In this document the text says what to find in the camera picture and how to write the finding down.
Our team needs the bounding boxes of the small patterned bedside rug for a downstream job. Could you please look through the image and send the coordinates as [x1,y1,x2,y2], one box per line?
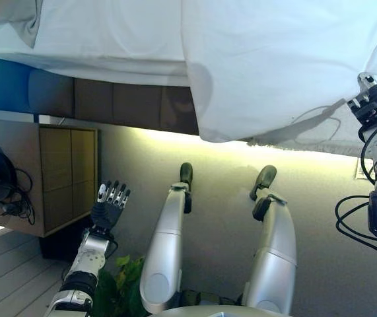
[355,157,377,181]

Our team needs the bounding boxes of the wooden slatted nightstand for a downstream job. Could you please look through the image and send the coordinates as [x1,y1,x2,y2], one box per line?
[0,114,100,262]

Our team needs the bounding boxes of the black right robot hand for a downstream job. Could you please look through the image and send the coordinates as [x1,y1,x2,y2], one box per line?
[346,73,377,126]

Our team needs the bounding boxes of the black tangled cables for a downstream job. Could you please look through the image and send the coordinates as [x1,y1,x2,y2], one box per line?
[0,168,36,226]

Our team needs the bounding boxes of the green potted plant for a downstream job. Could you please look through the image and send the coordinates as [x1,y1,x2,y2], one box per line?
[94,254,148,317]

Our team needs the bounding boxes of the white duvet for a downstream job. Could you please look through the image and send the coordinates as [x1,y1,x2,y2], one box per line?
[180,0,377,143]

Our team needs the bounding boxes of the brown upholstered bed frame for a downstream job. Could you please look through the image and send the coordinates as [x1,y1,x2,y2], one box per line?
[0,42,201,136]

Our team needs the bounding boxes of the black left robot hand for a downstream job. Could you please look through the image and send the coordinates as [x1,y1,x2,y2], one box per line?
[90,180,132,232]

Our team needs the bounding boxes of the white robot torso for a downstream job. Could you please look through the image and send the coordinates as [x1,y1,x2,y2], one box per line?
[160,305,258,317]

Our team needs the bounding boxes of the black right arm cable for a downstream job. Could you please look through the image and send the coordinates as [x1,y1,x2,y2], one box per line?
[335,120,377,257]

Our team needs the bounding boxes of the beige pillow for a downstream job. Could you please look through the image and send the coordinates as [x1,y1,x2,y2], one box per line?
[0,0,42,50]

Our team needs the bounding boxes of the silver right robot leg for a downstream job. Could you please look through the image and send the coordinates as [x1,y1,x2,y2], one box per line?
[242,164,298,314]

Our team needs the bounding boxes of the white bed sheet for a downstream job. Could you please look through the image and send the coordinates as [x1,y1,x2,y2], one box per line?
[0,0,191,87]

